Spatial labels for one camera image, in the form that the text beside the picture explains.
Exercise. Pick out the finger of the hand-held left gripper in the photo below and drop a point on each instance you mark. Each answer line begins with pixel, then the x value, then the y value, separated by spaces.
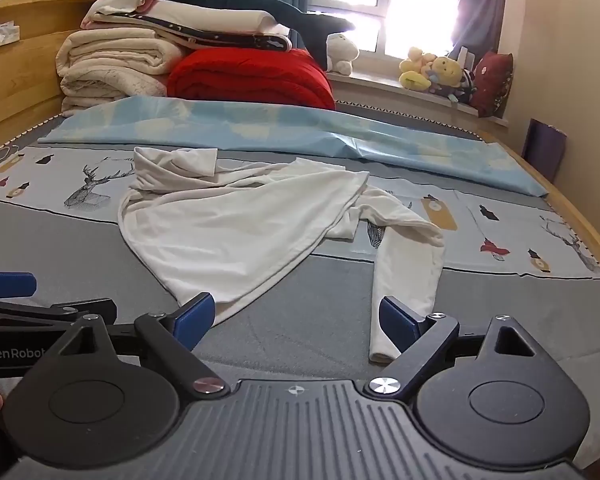
pixel 97 310
pixel 10 285

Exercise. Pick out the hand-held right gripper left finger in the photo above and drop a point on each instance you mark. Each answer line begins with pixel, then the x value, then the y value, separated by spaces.
pixel 197 315

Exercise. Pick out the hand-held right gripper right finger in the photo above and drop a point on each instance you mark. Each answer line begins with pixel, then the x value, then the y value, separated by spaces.
pixel 395 322

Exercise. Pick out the white long-sleeve shirt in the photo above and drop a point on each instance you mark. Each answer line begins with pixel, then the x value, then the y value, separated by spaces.
pixel 220 230

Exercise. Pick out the grey deer-print bed sheet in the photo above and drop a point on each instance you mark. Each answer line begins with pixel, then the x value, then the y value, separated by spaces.
pixel 80 260

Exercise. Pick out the wooden headboard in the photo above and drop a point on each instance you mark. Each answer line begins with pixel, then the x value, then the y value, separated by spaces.
pixel 10 90

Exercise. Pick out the light blue cloud-print sheet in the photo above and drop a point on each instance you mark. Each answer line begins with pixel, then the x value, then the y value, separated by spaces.
pixel 280 125

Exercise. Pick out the white window sill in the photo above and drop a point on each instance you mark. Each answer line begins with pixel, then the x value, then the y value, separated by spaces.
pixel 380 90

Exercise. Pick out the red folded quilt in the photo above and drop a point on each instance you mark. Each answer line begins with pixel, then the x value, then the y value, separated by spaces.
pixel 250 80

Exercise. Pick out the cream folded quilt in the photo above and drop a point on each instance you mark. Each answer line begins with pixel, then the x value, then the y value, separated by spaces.
pixel 110 60

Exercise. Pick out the tissue box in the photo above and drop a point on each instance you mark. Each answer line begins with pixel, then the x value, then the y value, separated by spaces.
pixel 5 34

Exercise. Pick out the pale yellow plush toy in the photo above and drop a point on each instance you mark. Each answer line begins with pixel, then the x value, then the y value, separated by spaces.
pixel 415 67

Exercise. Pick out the yellow-headed striped plush doll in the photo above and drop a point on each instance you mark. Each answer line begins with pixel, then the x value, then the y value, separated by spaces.
pixel 450 72

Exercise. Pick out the dark red cushion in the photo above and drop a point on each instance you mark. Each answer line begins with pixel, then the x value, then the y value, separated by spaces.
pixel 492 82

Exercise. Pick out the white plush toy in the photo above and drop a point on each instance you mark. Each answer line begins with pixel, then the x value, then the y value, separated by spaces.
pixel 341 52

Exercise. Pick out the white folded blanket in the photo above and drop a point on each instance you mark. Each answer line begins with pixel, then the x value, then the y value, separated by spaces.
pixel 215 17

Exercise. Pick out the purple curtain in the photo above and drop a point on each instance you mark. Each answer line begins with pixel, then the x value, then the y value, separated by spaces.
pixel 485 0

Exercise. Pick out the wooden bed side rail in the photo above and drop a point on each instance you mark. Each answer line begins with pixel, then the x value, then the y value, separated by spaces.
pixel 562 194

